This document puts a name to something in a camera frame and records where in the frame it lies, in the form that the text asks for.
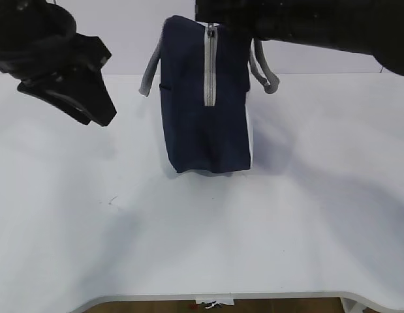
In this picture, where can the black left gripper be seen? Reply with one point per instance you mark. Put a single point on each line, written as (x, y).
(77, 91)

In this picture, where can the navy blue lunch bag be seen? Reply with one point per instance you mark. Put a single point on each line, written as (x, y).
(205, 79)

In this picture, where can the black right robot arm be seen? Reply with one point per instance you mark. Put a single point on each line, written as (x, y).
(373, 28)

